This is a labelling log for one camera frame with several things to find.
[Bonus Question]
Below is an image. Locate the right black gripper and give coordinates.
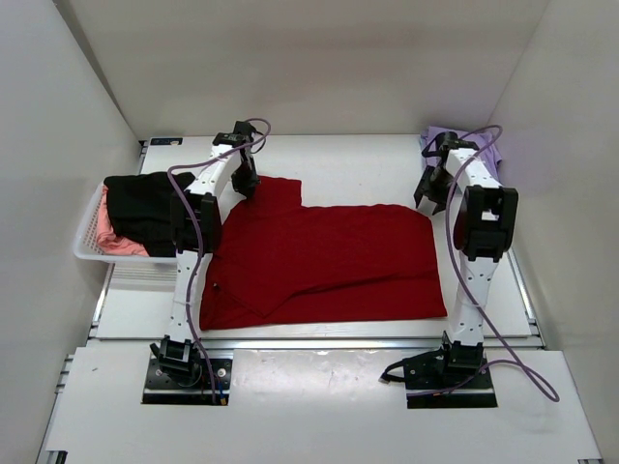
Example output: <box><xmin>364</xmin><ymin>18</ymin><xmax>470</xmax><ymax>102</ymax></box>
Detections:
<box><xmin>414</xmin><ymin>167</ymin><xmax>456</xmax><ymax>215</ymax></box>

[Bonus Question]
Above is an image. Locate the red t shirt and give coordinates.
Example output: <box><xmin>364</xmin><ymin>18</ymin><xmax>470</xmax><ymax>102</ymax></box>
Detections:
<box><xmin>199</xmin><ymin>177</ymin><xmax>447</xmax><ymax>331</ymax></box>

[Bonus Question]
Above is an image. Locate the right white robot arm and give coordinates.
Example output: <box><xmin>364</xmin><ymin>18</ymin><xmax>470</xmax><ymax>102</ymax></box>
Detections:
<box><xmin>380</xmin><ymin>131</ymin><xmax>518</xmax><ymax>394</ymax></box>

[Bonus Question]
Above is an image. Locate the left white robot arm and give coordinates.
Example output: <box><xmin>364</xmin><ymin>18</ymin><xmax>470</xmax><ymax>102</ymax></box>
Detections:
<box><xmin>151</xmin><ymin>118</ymin><xmax>271</xmax><ymax>395</ymax></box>

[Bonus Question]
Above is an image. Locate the folded lavender t shirt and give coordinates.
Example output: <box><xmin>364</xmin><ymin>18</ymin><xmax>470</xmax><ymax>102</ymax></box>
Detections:
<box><xmin>420</xmin><ymin>126</ymin><xmax>502</xmax><ymax>178</ymax></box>

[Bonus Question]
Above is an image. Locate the small label sticker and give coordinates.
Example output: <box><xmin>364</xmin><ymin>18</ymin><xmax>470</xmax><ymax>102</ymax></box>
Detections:
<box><xmin>149</xmin><ymin>137</ymin><xmax>183</xmax><ymax>146</ymax></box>

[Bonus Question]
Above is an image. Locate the black t shirt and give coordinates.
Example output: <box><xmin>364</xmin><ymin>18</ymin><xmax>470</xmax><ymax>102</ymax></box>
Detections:
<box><xmin>102</xmin><ymin>171</ymin><xmax>175</xmax><ymax>258</ymax></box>

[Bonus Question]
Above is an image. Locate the pink t shirt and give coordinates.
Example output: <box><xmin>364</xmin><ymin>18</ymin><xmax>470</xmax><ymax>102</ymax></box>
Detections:
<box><xmin>96</xmin><ymin>197</ymin><xmax>148</xmax><ymax>257</ymax></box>

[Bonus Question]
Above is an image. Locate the white plastic laundry basket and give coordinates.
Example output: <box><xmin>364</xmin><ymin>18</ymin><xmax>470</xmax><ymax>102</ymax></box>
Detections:
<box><xmin>73</xmin><ymin>183</ymin><xmax>176</xmax><ymax>266</ymax></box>

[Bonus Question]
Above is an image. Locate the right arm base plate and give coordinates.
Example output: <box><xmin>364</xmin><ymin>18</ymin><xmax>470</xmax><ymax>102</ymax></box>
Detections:
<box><xmin>403</xmin><ymin>358</ymin><xmax>498</xmax><ymax>410</ymax></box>

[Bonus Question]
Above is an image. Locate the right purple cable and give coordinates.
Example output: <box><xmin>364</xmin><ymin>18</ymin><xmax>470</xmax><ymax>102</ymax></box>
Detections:
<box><xmin>405</xmin><ymin>124</ymin><xmax>561</xmax><ymax>403</ymax></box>

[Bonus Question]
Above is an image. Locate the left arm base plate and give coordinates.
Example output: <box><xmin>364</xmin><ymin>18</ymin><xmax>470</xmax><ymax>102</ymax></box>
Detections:
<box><xmin>141</xmin><ymin>355</ymin><xmax>233</xmax><ymax>406</ymax></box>

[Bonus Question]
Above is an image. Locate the aluminium rail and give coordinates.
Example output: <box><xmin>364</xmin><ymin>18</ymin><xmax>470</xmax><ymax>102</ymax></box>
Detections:
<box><xmin>87</xmin><ymin>336</ymin><xmax>544</xmax><ymax>350</ymax></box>

